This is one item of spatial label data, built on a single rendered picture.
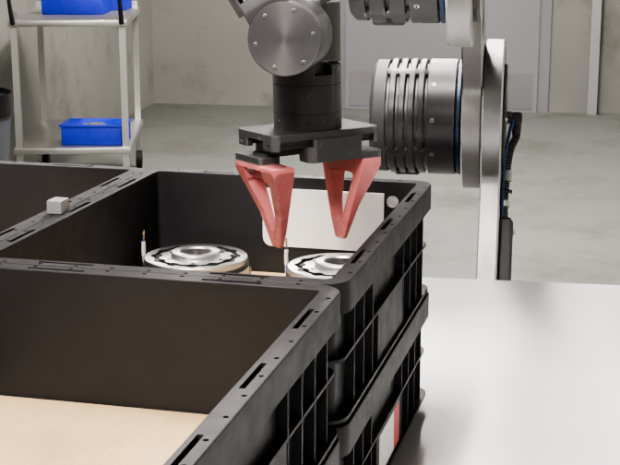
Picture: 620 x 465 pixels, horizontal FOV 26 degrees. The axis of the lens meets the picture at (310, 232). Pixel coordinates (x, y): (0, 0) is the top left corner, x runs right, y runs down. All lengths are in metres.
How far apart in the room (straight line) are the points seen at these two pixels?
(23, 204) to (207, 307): 0.53
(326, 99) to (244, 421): 0.43
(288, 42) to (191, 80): 7.77
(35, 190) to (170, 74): 7.39
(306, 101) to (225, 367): 0.24
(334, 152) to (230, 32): 7.60
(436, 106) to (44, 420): 1.15
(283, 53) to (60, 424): 0.32
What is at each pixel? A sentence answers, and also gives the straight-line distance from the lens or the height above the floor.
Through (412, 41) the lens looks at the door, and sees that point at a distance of 8.49.
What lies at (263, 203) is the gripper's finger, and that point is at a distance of 1.13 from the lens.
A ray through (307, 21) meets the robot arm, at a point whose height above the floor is 1.11.
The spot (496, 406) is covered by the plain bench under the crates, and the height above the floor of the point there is 0.70.
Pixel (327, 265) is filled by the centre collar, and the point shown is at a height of 0.87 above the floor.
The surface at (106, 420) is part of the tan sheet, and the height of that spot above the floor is 0.83.
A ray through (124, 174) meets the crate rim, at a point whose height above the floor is 0.93.
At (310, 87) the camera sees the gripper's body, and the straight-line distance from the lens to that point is 1.10.
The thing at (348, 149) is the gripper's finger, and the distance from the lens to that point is 1.11.
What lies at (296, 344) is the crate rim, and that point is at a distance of 0.83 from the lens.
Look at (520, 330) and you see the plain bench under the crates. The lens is 1.64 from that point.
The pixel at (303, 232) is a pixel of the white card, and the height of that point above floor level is 0.87.
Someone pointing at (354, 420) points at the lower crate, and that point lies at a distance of 1.02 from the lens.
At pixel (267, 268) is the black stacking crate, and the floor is 0.83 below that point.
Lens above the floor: 1.18
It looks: 13 degrees down
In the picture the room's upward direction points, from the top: straight up
